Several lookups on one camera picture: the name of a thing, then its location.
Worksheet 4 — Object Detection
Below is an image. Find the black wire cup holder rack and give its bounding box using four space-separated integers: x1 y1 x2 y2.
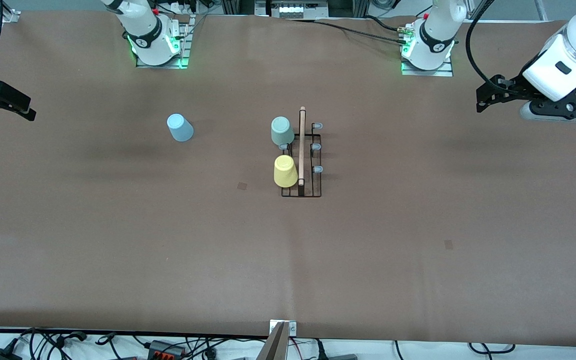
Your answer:
270 106 324 198

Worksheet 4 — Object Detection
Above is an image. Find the pale teal plastic cup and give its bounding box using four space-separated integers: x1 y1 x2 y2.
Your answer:
271 116 295 147

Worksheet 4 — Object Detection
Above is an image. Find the yellow plastic cup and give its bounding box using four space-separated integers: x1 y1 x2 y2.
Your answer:
273 155 299 189

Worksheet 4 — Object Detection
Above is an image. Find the light blue plastic cup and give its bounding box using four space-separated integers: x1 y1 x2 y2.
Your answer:
167 113 194 143

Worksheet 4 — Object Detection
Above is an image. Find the white power strip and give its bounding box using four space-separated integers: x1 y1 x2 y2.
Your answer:
160 0 199 15

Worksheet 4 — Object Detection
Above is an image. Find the grey device with white sockets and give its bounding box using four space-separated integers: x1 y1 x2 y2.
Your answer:
270 1 330 20

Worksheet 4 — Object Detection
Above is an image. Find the black orange connector block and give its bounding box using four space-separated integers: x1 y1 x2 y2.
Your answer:
147 340 187 360

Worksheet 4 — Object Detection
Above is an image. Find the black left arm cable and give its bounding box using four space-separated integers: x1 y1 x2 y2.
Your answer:
467 0 499 83

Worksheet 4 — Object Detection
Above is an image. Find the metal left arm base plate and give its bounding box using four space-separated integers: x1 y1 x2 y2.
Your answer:
401 57 454 77

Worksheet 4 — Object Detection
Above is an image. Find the aluminium table edge rail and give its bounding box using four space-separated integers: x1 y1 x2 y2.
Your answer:
0 9 21 66

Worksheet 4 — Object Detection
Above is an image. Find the thick black table cable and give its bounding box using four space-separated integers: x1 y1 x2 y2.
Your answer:
364 14 405 34

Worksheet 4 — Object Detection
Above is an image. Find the thin black table cable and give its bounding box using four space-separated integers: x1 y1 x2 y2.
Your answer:
288 18 410 46

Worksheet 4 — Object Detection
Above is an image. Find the aluminium frame post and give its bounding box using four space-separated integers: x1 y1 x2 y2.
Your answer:
220 0 269 16

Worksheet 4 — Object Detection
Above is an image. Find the small metal mounting bracket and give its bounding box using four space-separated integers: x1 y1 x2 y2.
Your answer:
269 320 297 337

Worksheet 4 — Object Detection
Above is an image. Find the grey camera stand beam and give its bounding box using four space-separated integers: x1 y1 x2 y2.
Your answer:
256 321 290 360

